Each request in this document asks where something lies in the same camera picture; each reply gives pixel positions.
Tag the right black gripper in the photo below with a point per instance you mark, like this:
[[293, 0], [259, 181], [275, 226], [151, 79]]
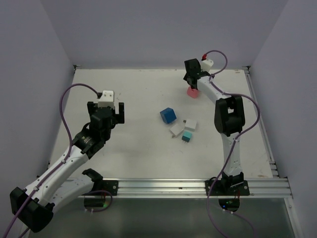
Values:
[[185, 77]]

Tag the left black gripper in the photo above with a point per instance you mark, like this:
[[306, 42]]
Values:
[[118, 118]]

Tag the dark blue cube socket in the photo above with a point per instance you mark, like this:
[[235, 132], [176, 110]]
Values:
[[168, 115]]

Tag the teal dual usb charger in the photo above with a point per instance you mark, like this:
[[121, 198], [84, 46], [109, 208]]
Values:
[[187, 136]]

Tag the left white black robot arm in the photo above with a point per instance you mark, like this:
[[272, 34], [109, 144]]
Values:
[[36, 204]]

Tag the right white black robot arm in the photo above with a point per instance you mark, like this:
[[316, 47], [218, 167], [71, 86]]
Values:
[[229, 119]]

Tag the pink cube socket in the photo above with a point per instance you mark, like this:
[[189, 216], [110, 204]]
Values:
[[192, 92]]

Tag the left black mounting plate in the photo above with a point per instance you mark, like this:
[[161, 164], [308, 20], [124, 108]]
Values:
[[110, 185]]

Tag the black mounting plate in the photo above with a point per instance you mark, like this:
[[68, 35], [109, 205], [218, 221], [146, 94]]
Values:
[[220, 190], [110, 185]]

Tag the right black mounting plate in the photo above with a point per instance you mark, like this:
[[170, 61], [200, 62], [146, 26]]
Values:
[[220, 190]]

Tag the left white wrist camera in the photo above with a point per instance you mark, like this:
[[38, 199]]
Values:
[[106, 99]]

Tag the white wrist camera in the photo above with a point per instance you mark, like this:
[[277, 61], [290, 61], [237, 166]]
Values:
[[106, 99], [206, 63]]

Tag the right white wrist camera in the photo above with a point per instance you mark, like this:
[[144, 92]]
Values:
[[206, 63]]

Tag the aluminium front rail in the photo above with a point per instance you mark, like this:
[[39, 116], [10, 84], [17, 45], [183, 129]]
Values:
[[158, 188]]

